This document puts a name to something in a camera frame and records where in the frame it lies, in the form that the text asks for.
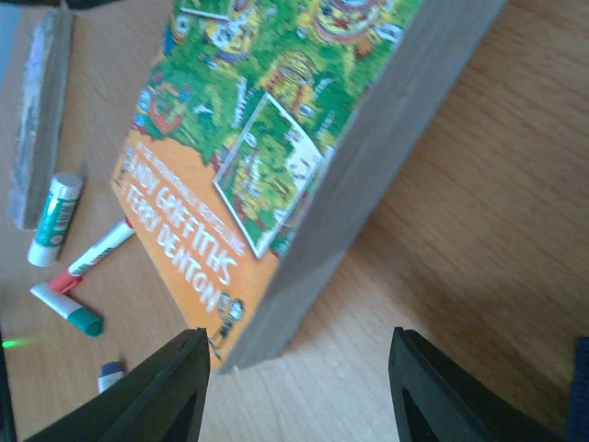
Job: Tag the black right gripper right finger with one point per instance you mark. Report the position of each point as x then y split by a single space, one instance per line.
435 399

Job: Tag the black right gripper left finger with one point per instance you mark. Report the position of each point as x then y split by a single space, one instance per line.
162 399

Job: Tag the navy blue student backpack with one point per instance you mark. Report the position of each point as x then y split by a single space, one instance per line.
577 419

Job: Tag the orange green paperback book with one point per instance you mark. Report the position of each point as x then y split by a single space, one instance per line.
264 136

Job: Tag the purple capped white marker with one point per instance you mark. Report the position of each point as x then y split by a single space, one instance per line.
109 374

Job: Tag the green capped white marker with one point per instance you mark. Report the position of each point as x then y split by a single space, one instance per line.
84 319

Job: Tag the red capped white marker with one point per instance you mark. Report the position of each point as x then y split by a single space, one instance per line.
71 276

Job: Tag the green white glue stick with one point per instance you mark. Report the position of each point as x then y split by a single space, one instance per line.
56 217

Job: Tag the pink illustrated paperback book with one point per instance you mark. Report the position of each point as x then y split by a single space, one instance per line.
41 114

